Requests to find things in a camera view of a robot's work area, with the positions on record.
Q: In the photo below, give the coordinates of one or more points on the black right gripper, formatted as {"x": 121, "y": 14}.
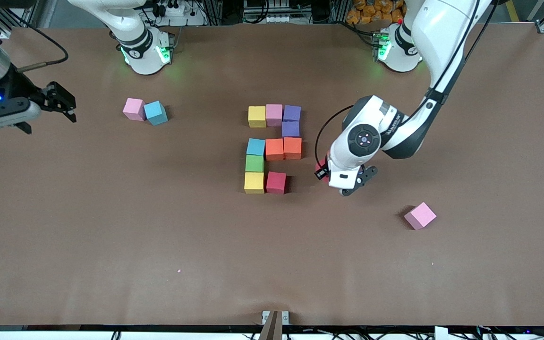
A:
{"x": 21, "y": 89}

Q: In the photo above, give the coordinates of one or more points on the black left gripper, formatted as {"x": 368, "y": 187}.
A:
{"x": 321, "y": 173}

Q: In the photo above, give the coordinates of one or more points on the red foam cube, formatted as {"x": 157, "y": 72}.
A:
{"x": 276, "y": 182}
{"x": 321, "y": 166}

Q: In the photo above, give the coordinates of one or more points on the orange foam cube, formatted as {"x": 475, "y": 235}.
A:
{"x": 275, "y": 148}
{"x": 293, "y": 147}

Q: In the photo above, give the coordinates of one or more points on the purple foam cube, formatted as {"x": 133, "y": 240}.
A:
{"x": 291, "y": 129}
{"x": 292, "y": 113}

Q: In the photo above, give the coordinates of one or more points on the green foam cube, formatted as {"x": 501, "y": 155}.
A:
{"x": 254, "y": 164}

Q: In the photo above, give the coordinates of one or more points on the yellow foam cube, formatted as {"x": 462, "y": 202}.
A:
{"x": 257, "y": 117}
{"x": 254, "y": 183}

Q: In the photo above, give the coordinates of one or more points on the cyan foam cube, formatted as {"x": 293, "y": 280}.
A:
{"x": 156, "y": 113}
{"x": 255, "y": 147}

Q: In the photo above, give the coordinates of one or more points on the light pink foam cube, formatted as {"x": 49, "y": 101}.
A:
{"x": 420, "y": 216}
{"x": 133, "y": 109}
{"x": 274, "y": 114}

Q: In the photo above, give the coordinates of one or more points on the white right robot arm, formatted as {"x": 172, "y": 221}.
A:
{"x": 135, "y": 42}

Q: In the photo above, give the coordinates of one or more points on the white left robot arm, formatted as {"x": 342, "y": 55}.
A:
{"x": 437, "y": 38}

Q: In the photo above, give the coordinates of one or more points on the brown table cover mat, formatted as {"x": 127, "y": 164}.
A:
{"x": 253, "y": 245}

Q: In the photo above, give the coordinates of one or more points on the white power strip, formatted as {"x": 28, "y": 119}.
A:
{"x": 176, "y": 10}

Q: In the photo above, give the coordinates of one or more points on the grey equipment rack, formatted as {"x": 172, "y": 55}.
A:
{"x": 276, "y": 19}

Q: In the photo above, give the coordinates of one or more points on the grey clamp bracket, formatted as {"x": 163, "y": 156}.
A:
{"x": 266, "y": 317}

